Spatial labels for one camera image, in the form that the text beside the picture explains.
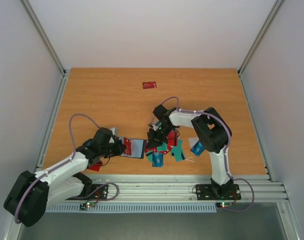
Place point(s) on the red card pile centre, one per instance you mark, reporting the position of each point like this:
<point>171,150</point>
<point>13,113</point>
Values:
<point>172,138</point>

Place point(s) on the white card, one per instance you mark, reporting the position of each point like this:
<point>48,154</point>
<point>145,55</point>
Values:
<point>193,141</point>

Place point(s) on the teal card pile left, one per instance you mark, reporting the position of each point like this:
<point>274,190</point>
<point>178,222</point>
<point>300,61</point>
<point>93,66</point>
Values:
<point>149,155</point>

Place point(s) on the grey cable duct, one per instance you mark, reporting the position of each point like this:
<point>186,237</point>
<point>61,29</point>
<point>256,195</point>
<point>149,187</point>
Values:
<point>116,208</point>

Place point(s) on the blue VIP card pile bottom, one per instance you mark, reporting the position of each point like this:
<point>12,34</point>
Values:
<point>157,160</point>

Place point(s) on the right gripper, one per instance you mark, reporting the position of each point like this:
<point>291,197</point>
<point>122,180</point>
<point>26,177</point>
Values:
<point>156,135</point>

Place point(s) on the dark blue card holder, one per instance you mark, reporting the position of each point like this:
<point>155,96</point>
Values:
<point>138,148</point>

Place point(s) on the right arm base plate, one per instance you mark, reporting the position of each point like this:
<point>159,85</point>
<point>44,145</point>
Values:
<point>206,192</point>

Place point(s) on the lone red card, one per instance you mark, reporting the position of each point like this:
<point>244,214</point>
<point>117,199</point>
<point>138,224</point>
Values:
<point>149,85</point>

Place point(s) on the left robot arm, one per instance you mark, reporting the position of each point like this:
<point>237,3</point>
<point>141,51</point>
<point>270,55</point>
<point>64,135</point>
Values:
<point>33,193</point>

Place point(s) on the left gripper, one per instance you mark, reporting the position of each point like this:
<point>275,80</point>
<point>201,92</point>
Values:
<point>119,150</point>

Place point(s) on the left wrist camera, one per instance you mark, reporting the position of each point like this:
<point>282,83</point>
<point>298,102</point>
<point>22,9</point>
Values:
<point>114,131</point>

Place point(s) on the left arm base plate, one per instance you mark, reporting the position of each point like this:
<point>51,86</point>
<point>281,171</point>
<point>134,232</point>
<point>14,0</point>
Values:
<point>92,193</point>

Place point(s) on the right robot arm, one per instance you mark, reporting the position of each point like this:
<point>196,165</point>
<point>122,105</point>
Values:
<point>212,132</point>

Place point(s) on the teal card black stripe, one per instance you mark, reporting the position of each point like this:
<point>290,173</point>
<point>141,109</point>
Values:
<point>177,152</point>

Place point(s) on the blue VIP card right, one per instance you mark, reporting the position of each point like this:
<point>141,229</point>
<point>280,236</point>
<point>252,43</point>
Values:
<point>197,149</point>

